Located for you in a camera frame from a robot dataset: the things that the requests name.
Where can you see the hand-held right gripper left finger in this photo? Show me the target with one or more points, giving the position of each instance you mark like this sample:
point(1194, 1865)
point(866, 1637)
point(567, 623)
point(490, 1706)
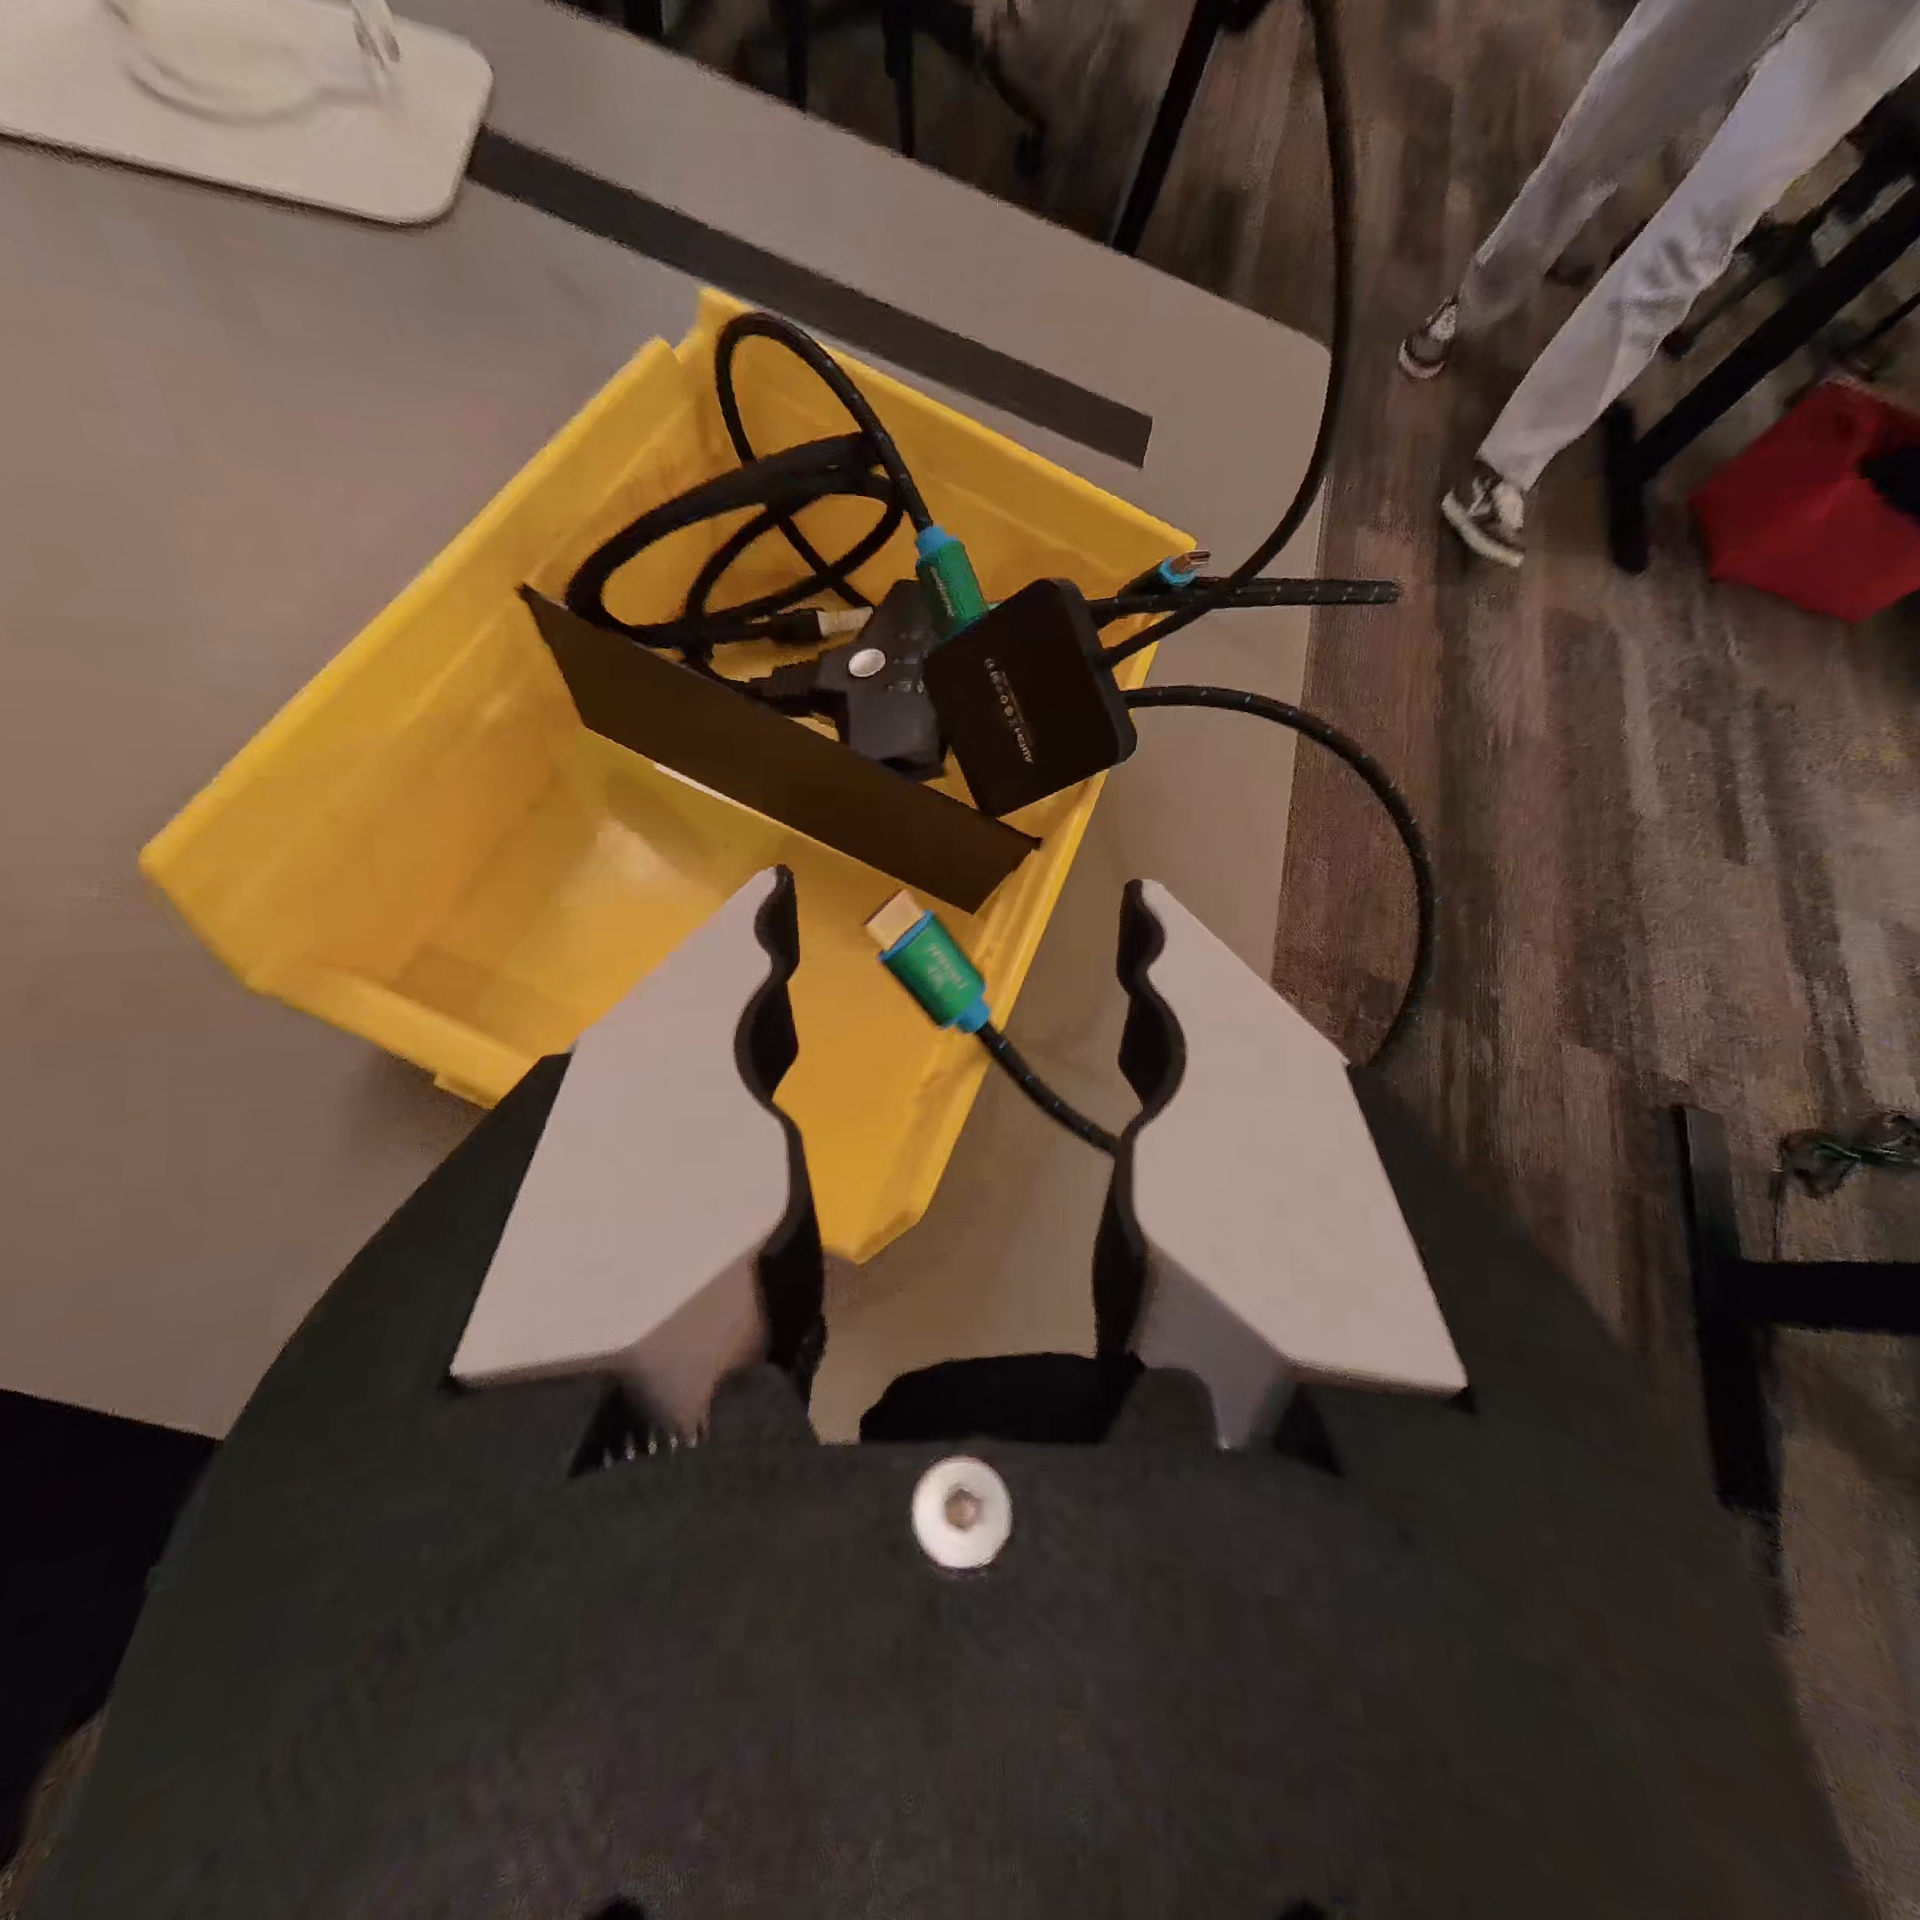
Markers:
point(646, 1202)

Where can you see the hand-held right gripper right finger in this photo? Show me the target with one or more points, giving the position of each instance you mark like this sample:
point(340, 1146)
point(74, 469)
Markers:
point(1289, 1214)

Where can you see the yellow plastic bin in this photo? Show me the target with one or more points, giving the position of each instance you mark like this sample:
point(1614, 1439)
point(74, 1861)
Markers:
point(451, 841)

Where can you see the black hdmi switch box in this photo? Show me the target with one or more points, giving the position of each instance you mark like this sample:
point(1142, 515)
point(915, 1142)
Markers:
point(884, 698)

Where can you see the red storage bin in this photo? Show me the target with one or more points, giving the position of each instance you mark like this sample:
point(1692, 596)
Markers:
point(1799, 510)

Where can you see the white stand with wooden board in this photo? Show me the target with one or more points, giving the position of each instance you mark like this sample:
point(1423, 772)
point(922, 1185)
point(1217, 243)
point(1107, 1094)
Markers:
point(300, 107)

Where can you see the black metal floor frame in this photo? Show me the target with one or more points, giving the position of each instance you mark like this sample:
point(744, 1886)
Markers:
point(1723, 1306)

